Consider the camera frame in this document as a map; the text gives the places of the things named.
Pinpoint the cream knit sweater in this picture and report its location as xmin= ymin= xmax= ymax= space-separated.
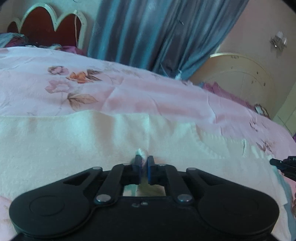
xmin=0 ymin=109 xmax=289 ymax=207

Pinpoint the pile of clothes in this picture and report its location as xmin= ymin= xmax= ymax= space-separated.
xmin=0 ymin=33 xmax=28 ymax=48

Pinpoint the cream wardrobe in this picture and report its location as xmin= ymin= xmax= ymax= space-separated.
xmin=273 ymin=84 xmax=296 ymax=137

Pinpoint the floral patterned pillow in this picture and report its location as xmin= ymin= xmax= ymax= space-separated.
xmin=254 ymin=104 xmax=270 ymax=119

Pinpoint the purple pillow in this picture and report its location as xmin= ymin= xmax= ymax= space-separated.
xmin=198 ymin=82 xmax=255 ymax=111

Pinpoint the cream round headboard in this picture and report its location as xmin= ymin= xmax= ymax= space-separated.
xmin=190 ymin=53 xmax=276 ymax=118

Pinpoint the blue curtain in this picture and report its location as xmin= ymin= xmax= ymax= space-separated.
xmin=88 ymin=1 xmax=247 ymax=80

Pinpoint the red heart-shaped headboard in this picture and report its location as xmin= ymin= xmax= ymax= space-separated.
xmin=6 ymin=3 xmax=87 ymax=50

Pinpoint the wall lamp sconce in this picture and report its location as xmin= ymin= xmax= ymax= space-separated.
xmin=270 ymin=31 xmax=287 ymax=51

